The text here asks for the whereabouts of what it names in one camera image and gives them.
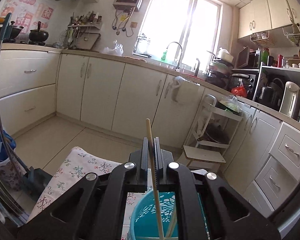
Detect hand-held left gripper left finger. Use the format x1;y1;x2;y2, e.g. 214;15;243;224
17;137;149;240

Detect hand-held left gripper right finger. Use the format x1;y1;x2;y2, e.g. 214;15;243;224
154;137;282;240

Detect teal perforated plastic bin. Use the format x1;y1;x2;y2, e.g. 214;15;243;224
126;191;208;240

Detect pale wooden chopstick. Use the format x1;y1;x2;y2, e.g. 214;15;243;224
145;119;165;239

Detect floral tablecloth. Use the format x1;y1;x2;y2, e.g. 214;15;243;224
27;146;205;240

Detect cream wooden step stool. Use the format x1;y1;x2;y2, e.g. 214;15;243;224
182;145;227;174

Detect broom with dustpan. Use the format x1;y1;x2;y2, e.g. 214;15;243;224
0;12;53;202

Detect dark frying pan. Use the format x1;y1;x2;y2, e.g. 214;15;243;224
202;122;230;144

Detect white kitchen cart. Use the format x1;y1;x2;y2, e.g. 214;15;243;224
187;94;244;150

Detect blue patterned bag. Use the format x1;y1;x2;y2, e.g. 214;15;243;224
0;126;24;192

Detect bag of green vegetables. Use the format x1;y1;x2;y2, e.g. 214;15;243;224
220;95;242;112

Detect cream kitchen base cabinets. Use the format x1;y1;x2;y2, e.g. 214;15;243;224
0;42;300;220

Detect red plastic bag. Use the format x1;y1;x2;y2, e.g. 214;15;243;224
231;85;248;98

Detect hanging white plastic bag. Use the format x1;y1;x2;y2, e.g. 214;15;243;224
170;76;200;104

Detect black cooking pot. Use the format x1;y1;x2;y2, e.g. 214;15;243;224
259;79;285;110

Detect black toaster oven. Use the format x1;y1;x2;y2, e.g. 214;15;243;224
231;74;259;100

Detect white electric thermo pot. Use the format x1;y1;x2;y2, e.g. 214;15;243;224
280;81;300;120

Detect stack of pots and pans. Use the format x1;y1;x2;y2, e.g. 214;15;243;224
206;47;234;88

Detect black microwave oven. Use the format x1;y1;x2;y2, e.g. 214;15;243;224
236;46;262;69

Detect chrome sink faucet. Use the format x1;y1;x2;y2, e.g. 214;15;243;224
166;42;183;69

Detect black wok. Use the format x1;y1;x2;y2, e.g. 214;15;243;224
28;21;50;45

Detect bright kitchen window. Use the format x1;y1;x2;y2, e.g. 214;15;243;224
132;0;223;68

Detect black stovetop pot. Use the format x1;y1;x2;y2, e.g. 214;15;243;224
0;21;24;43

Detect wall utensil rack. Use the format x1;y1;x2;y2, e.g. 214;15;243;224
66;11;103;50

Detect white wire hanging basket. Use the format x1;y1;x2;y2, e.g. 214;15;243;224
282;24;300;47
250;30;269;42

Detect pink and red wall stickers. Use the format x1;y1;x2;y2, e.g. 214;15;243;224
0;0;54;34

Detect cream upper wall cabinets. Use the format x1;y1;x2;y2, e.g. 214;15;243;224
237;0;300;39

